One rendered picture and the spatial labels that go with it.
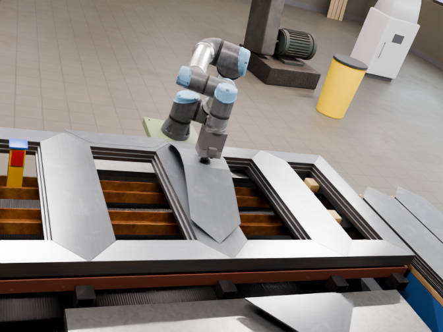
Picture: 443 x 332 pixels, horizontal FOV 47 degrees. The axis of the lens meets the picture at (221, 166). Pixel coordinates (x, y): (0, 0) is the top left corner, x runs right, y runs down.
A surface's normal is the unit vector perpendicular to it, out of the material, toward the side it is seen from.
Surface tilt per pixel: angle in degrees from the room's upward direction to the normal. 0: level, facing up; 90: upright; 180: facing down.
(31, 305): 0
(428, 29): 90
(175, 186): 0
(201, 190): 18
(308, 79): 90
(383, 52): 90
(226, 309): 0
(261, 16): 90
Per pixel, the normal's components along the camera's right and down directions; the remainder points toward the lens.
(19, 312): 0.28, -0.85
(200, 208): 0.33, -0.64
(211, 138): 0.24, 0.52
